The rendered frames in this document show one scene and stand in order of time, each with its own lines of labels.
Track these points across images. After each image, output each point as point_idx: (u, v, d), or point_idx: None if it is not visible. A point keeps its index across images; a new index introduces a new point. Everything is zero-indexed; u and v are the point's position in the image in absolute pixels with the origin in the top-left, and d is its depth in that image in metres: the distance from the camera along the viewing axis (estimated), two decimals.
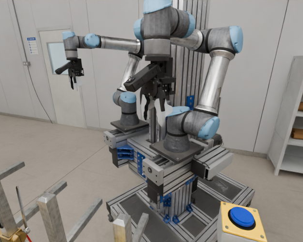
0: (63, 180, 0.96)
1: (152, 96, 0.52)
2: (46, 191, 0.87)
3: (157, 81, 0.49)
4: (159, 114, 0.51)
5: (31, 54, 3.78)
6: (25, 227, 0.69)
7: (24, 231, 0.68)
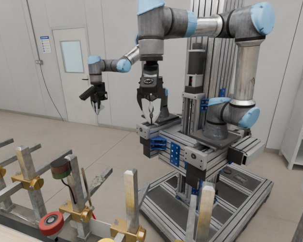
0: (109, 167, 1.02)
1: (155, 96, 0.53)
2: (97, 176, 0.93)
3: (161, 80, 0.51)
4: (157, 113, 0.55)
5: (44, 53, 3.85)
6: (90, 205, 0.76)
7: (90, 208, 0.74)
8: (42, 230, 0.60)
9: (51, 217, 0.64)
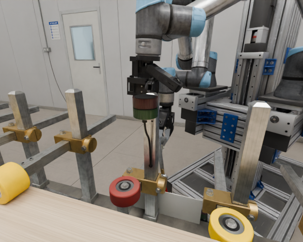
0: (162, 136, 0.83)
1: None
2: None
3: None
4: None
5: (52, 40, 3.65)
6: (162, 173, 0.56)
7: (164, 177, 0.55)
8: (119, 198, 0.40)
9: (125, 182, 0.44)
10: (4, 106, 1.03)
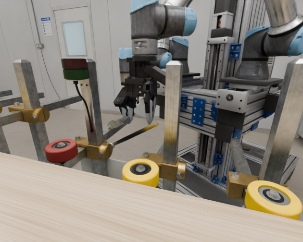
0: (126, 115, 0.86)
1: (154, 95, 0.54)
2: (114, 120, 0.77)
3: (156, 79, 0.54)
4: (154, 111, 0.57)
5: (44, 36, 3.68)
6: (114, 144, 0.59)
7: None
8: (50, 153, 0.44)
9: (62, 142, 0.47)
10: None
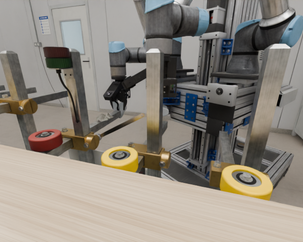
0: (117, 110, 0.86)
1: None
2: (104, 114, 0.77)
3: None
4: None
5: (43, 34, 3.68)
6: (100, 136, 0.59)
7: None
8: (33, 141, 0.44)
9: (46, 132, 0.48)
10: None
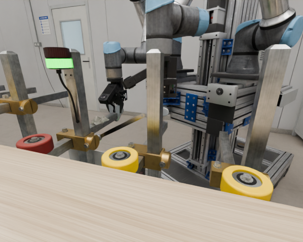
0: (113, 112, 0.83)
1: None
2: (99, 116, 0.74)
3: None
4: None
5: (43, 34, 3.68)
6: (101, 136, 0.59)
7: None
8: (20, 148, 0.41)
9: (35, 137, 0.45)
10: None
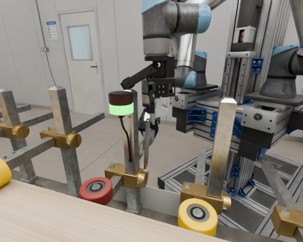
0: None
1: (148, 96, 0.52)
2: None
3: (148, 81, 0.49)
4: (149, 114, 0.53)
5: (50, 40, 3.67)
6: (145, 168, 0.58)
7: None
8: (87, 199, 0.39)
9: (96, 183, 0.43)
10: None
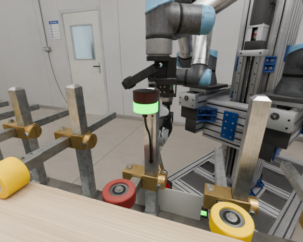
0: (160, 137, 0.79)
1: None
2: None
3: (150, 81, 0.49)
4: None
5: (52, 39, 3.65)
6: (162, 169, 0.56)
7: (164, 173, 0.55)
8: (112, 202, 0.37)
9: (119, 186, 0.41)
10: (4, 104, 1.03)
